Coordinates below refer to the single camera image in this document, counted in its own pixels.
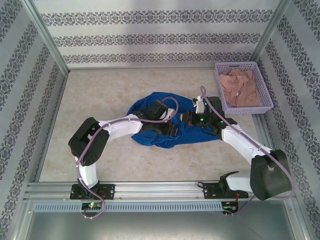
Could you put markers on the lavender plastic lattice basket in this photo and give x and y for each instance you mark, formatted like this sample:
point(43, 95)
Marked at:
point(265, 85)

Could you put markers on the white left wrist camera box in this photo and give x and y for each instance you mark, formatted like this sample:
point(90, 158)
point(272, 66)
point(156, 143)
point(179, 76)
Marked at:
point(168, 113)

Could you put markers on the aluminium frame post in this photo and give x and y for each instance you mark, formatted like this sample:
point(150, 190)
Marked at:
point(45, 35)
point(270, 32)

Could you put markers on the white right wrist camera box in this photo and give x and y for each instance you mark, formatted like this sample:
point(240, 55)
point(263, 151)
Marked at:
point(200, 106)

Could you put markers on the blue printed t-shirt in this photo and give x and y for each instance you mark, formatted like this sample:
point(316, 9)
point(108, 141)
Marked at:
point(192, 136)

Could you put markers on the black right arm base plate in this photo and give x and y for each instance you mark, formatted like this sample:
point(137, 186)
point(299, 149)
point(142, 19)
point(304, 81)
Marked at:
point(210, 191)

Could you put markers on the peach pink garment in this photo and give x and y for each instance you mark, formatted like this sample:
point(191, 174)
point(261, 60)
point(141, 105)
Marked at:
point(240, 87)

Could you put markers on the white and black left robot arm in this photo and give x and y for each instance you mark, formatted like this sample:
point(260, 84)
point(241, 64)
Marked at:
point(120, 130)

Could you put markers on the aluminium mounting rail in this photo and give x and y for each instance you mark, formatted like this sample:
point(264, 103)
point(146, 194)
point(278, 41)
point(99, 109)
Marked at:
point(155, 190)

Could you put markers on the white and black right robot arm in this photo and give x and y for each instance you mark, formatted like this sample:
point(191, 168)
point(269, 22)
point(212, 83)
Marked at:
point(240, 142)

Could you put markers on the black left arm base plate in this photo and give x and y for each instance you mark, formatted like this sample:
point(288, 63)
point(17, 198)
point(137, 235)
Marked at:
point(108, 191)

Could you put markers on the grey sheet metal panel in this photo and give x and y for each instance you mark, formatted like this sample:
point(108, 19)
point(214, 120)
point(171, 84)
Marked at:
point(160, 227)

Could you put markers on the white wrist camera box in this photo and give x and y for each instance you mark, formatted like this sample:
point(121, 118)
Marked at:
point(168, 113)
point(200, 106)

